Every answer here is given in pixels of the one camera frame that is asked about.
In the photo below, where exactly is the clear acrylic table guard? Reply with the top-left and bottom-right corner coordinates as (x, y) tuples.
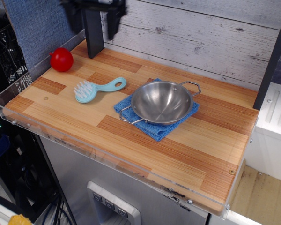
(0, 42), (258, 216)

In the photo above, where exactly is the white toy sink unit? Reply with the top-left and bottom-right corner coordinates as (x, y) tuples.
(244, 83), (281, 180)

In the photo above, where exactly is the black plastic crate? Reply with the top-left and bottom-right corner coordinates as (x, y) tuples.
(0, 19), (28, 84)

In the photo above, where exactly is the silver cabinet with dispenser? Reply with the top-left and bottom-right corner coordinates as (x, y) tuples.
(40, 137), (209, 225)

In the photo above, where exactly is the dark grey post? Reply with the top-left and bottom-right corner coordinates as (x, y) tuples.
(82, 9), (104, 59)
(253, 28), (281, 110)

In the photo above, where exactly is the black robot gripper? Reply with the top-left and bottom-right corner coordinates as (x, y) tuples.
(60, 0), (126, 40)

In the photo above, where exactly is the dark grey right post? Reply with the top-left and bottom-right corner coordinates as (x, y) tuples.
(253, 28), (281, 110)

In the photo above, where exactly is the red toy tomato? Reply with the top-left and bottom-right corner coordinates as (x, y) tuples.
(49, 47), (74, 72)

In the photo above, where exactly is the light blue scrub brush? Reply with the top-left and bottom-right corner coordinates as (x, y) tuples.
(74, 77), (126, 104)

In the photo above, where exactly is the dark grey left post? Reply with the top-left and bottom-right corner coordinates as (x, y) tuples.
(82, 9), (104, 59)

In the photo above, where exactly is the stainless steel pot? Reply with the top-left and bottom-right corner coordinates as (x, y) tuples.
(119, 81), (201, 125)

